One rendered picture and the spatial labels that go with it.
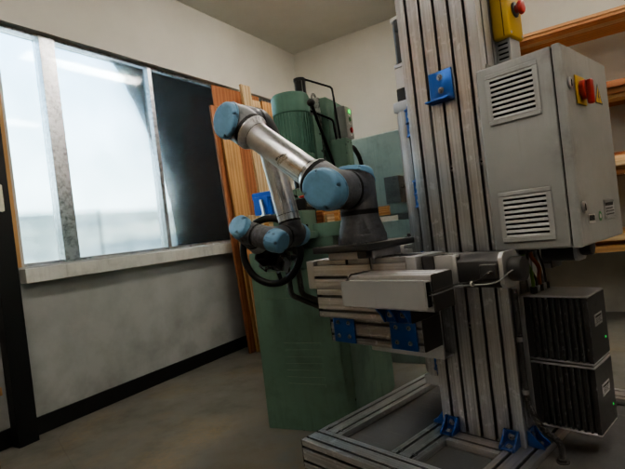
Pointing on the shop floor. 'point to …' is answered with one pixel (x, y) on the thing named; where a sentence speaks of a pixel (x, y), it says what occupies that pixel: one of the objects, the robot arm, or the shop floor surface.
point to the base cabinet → (312, 362)
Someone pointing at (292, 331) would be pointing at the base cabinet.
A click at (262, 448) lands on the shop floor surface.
